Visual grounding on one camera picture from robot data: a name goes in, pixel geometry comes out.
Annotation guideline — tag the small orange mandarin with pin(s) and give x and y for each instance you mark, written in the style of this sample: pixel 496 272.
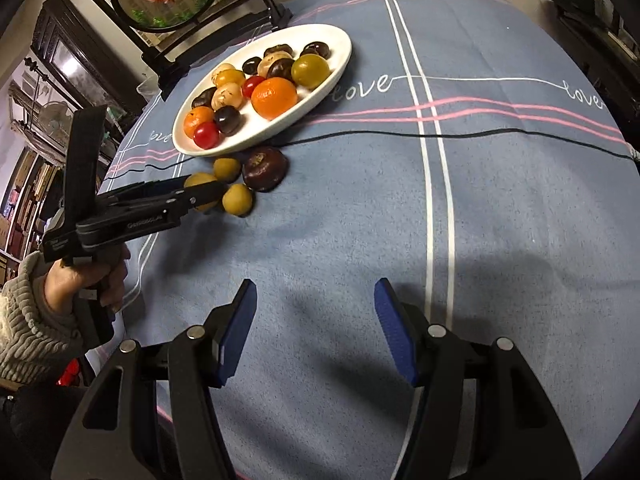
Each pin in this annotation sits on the small orange mandarin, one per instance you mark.
pixel 196 119

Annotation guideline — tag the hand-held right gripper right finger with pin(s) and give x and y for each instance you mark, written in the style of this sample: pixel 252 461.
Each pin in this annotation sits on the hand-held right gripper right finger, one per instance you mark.
pixel 397 335

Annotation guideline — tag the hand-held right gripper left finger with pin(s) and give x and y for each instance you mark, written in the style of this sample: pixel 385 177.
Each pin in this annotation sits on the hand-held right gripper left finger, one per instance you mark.
pixel 237 335

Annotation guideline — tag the person's left hand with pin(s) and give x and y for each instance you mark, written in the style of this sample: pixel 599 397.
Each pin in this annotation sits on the person's left hand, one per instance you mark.
pixel 60 282

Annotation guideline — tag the large orange mandarin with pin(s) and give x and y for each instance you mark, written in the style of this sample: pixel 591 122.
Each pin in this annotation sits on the large orange mandarin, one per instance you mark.
pixel 273 97

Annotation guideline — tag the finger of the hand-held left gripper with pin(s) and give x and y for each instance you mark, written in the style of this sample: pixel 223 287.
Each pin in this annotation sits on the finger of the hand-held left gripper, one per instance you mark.
pixel 205 192
pixel 165 184

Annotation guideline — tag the dark side cabinet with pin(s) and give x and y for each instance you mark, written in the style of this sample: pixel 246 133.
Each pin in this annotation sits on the dark side cabinet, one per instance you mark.
pixel 615 60

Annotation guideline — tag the yellow-green citrus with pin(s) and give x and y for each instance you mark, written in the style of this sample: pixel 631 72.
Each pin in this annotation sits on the yellow-green citrus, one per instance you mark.
pixel 310 71

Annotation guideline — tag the person's dark clothing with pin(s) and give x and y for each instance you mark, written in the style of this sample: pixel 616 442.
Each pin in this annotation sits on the person's dark clothing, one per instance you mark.
pixel 30 435

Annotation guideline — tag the orange persimmon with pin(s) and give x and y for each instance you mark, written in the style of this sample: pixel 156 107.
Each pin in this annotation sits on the orange persimmon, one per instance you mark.
pixel 230 79

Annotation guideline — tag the white round plate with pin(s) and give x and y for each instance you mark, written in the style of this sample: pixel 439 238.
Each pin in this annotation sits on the white round plate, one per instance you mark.
pixel 310 102

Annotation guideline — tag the wooden shelf with boxes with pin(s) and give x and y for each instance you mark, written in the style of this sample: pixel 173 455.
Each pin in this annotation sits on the wooden shelf with boxes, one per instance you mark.
pixel 20 210

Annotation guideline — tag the blue striped tablecloth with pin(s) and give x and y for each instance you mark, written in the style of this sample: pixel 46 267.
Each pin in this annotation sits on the blue striped tablecloth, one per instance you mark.
pixel 450 210

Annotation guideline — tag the person's left forearm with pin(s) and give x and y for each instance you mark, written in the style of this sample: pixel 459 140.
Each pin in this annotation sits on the person's left forearm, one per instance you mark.
pixel 25 330

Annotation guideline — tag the dark mangosteen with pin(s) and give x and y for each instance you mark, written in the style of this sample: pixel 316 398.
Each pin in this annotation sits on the dark mangosteen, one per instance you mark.
pixel 316 50
pixel 285 71
pixel 278 51
pixel 265 168

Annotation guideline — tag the small yellow longan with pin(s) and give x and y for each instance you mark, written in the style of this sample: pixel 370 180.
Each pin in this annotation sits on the small yellow longan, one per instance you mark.
pixel 238 199
pixel 226 169

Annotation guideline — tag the red cherry tomato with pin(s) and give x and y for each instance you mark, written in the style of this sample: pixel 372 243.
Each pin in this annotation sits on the red cherry tomato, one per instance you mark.
pixel 206 135
pixel 252 86

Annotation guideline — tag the dark wooden glass cabinet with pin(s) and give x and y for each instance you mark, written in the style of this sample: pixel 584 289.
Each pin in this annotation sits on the dark wooden glass cabinet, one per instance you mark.
pixel 65 50

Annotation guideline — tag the dark purple plum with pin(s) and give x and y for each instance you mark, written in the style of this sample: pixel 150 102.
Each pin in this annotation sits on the dark purple plum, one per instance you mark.
pixel 227 120
pixel 202 96
pixel 251 65

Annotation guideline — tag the white electric fan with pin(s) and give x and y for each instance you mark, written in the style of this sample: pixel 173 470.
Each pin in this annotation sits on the white electric fan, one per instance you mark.
pixel 52 115

